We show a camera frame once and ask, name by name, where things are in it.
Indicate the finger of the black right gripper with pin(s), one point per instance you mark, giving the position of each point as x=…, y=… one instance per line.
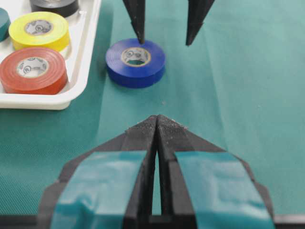
x=136, y=11
x=197, y=11

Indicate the blue tape roll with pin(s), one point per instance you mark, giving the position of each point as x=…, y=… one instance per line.
x=134, y=65

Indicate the yellow tape roll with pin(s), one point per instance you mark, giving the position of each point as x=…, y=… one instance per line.
x=40, y=29

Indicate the green table cloth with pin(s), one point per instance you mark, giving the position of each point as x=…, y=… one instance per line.
x=240, y=85

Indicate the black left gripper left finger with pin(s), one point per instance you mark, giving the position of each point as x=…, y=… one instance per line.
x=109, y=187

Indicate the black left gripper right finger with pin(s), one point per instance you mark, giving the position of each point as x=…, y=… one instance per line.
x=205, y=187

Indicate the black tape roll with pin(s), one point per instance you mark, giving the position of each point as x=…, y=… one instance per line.
x=64, y=8

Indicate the red tape roll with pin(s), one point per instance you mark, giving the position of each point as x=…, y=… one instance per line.
x=35, y=70

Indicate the teal green tape roll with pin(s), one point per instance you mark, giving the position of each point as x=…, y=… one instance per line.
x=4, y=24

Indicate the white plastic tray case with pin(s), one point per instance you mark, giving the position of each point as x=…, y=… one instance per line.
x=78, y=55

